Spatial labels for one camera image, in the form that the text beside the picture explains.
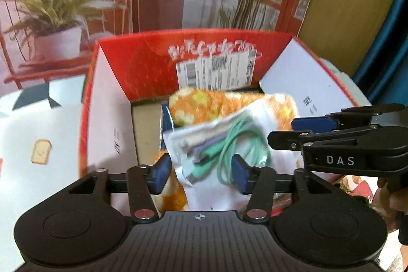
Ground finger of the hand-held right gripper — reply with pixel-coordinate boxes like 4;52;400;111
291;104;406;132
267;119;408;150

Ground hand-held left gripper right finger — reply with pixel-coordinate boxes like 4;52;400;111
232;154;348;224

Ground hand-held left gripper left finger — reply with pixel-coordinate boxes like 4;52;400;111
68;153;173;224

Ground orange floral cloth pouch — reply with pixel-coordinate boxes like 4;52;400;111
153;89;298;212

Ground red strawberry print cardboard box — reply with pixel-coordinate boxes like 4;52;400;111
79;29;372;218

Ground person's right hand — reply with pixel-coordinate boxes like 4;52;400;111
371;178;408;229

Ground teal curtain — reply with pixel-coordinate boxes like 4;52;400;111
352;0;408;107

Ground wooden panel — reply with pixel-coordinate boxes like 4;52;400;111
297;0;403;77

